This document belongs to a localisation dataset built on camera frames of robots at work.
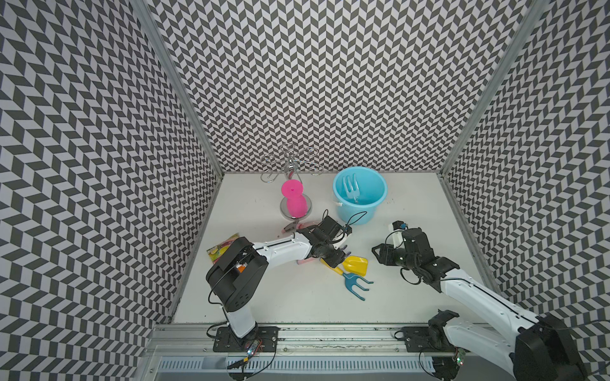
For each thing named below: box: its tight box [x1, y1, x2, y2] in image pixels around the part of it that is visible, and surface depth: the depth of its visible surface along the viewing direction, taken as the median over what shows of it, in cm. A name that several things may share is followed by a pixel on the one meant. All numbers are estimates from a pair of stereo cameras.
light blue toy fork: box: [342, 173, 361, 203], surface depth 101 cm
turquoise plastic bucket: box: [332, 165, 389, 226], surface depth 100 cm
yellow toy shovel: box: [342, 255, 370, 278], surface depth 91 cm
